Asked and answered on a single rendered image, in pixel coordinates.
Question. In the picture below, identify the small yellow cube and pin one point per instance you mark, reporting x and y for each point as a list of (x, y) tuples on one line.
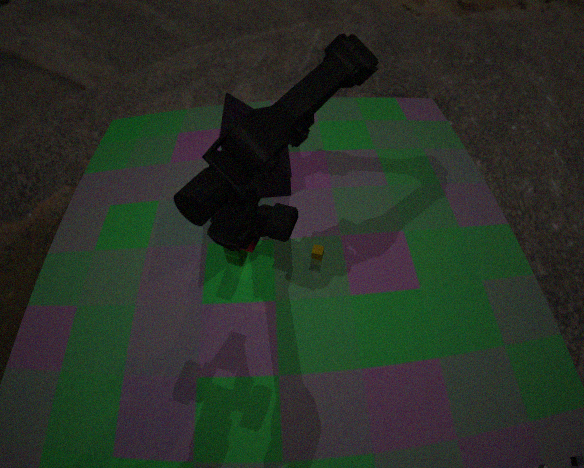
[(317, 252)]

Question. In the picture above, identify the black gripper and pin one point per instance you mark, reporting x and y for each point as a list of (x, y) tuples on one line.
[(276, 222)]

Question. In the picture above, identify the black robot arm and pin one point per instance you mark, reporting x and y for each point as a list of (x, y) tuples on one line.
[(254, 143)]

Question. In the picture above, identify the red block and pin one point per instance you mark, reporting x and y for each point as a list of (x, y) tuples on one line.
[(250, 248)]

